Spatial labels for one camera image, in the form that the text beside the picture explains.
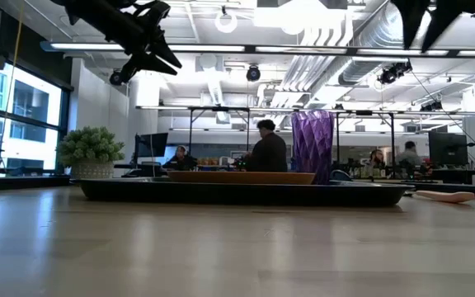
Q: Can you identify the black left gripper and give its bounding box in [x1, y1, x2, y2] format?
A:
[76, 0, 183, 83]

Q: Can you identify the orange round plate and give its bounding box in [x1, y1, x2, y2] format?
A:
[167, 170, 317, 186]

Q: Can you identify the purple faceted cup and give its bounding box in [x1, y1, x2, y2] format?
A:
[290, 109, 336, 186]

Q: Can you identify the black rectangular serving tray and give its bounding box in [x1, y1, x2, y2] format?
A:
[70, 177, 415, 208]

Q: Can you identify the black ceiling spotlight cluster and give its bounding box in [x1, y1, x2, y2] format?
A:
[419, 100, 444, 112]
[376, 60, 413, 86]

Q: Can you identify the long linear ceiling light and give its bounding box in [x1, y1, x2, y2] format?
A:
[40, 40, 475, 58]

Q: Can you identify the black computer monitor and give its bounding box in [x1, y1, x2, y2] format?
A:
[133, 132, 170, 158]
[428, 131, 469, 167]

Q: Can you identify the person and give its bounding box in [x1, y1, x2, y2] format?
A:
[364, 148, 387, 177]
[394, 140, 425, 167]
[241, 119, 289, 173]
[162, 144, 199, 172]

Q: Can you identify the green potted plant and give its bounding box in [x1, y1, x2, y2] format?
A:
[57, 125, 126, 180]

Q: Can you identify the large window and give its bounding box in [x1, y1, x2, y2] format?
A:
[0, 61, 72, 177]

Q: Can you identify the grey rounded chair back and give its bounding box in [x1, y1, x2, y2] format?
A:
[330, 169, 354, 183]

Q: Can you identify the silver ceiling air duct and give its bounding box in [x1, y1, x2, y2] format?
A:
[338, 0, 407, 86]

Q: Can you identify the black metal station frame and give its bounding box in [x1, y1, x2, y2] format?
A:
[335, 109, 396, 177]
[186, 106, 252, 156]

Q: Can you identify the yellow cable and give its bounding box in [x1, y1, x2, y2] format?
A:
[0, 0, 25, 170]

